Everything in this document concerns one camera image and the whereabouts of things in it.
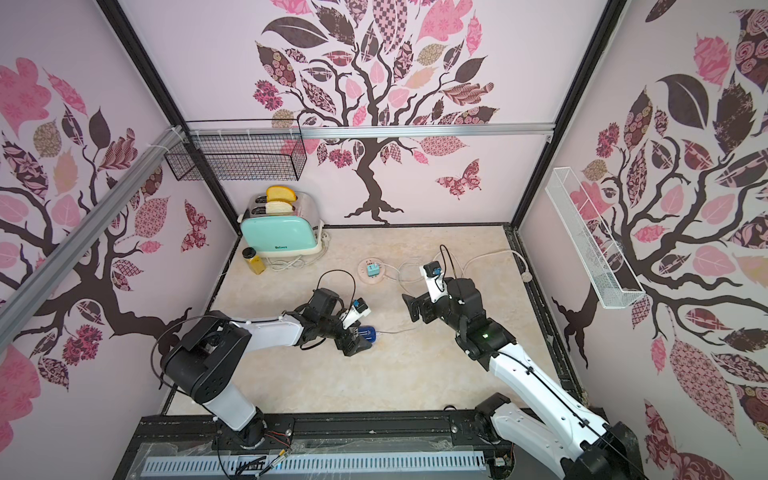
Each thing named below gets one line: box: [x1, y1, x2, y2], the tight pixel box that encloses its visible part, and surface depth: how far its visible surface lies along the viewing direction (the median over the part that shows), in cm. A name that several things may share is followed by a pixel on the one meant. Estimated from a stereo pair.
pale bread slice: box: [265, 201, 294, 213], surface depth 102 cm
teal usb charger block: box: [367, 262, 381, 277], surface depth 100 cm
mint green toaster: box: [240, 192, 325, 258], surface depth 106 cm
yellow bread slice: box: [266, 185, 297, 203], surface depth 106 cm
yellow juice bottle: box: [242, 246, 266, 275], surface depth 103 cm
